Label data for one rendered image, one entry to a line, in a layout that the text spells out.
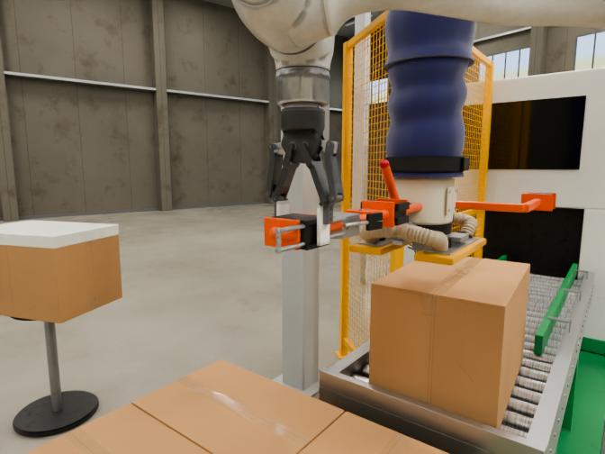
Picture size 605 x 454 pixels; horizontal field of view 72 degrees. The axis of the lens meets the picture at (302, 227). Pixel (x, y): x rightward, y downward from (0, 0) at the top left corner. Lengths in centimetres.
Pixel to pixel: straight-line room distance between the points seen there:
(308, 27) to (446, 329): 100
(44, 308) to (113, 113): 1091
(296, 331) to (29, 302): 135
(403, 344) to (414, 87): 77
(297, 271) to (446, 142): 143
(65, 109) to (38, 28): 194
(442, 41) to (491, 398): 98
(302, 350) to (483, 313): 143
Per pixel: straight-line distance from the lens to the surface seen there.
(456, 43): 120
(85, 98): 1282
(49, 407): 282
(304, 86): 69
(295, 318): 248
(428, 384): 143
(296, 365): 259
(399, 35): 122
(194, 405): 154
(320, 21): 57
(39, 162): 1253
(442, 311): 132
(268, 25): 55
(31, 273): 227
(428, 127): 116
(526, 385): 182
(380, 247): 116
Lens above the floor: 133
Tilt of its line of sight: 8 degrees down
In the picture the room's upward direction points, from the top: straight up
